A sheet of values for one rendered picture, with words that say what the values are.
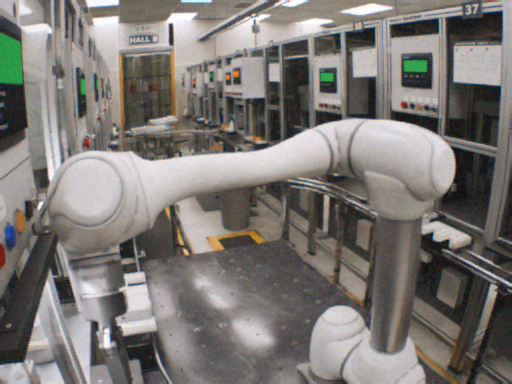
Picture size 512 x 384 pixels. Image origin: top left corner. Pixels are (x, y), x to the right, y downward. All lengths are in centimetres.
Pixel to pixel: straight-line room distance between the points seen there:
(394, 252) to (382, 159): 20
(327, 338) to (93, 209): 83
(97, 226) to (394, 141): 51
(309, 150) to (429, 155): 24
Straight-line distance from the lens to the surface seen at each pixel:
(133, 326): 122
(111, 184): 38
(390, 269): 80
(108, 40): 925
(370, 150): 71
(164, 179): 46
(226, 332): 147
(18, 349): 40
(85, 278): 57
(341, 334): 107
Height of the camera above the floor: 159
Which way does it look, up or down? 17 degrees down
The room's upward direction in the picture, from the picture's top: 1 degrees counter-clockwise
